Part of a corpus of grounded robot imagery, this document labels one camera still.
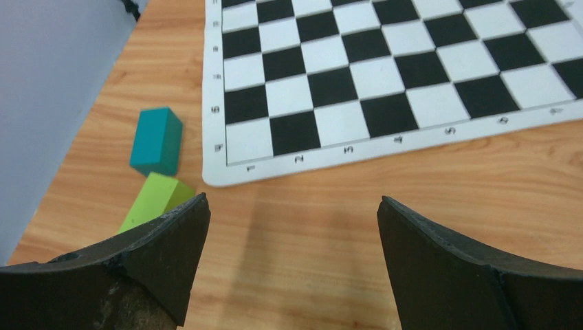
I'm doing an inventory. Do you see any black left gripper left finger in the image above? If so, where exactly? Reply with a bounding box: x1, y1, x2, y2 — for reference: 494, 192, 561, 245
1, 193, 210, 329

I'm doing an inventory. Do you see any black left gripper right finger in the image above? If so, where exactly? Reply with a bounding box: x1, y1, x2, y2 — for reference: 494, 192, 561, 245
377, 197, 582, 329

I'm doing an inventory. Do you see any green toy block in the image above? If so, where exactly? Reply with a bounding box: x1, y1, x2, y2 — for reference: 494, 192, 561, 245
118, 172, 195, 234

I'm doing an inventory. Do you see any teal toy block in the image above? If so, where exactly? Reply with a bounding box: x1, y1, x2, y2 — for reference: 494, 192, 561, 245
129, 107, 183, 176

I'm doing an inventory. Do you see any black white chessboard mat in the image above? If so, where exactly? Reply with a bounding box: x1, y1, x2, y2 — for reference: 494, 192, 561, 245
201, 1, 582, 187

